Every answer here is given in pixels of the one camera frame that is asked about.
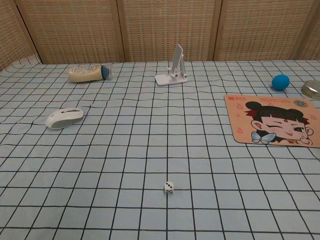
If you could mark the blue ball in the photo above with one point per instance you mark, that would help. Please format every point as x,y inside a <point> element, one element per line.
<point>281,82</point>

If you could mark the pink cartoon girl mouse pad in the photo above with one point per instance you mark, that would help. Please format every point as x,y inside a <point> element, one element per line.
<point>272,120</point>

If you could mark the cream bottle with blue cap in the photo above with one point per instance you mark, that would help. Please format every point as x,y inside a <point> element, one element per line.
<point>83,73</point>

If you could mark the woven bamboo screen panel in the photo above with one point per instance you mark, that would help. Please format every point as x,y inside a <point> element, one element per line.
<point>167,22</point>
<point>10,32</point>
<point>72,30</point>
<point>262,30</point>
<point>313,32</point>

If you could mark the light blue checked tablecloth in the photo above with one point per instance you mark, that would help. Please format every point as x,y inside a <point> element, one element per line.
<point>140,150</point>

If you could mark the white folding phone stand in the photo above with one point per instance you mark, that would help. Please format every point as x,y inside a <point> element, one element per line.
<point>171,79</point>

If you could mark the white and grey computer mouse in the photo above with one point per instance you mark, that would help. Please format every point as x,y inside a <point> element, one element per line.
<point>65,118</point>

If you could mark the white die with blue dots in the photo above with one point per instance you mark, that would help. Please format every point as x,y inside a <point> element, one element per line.
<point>168,187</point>

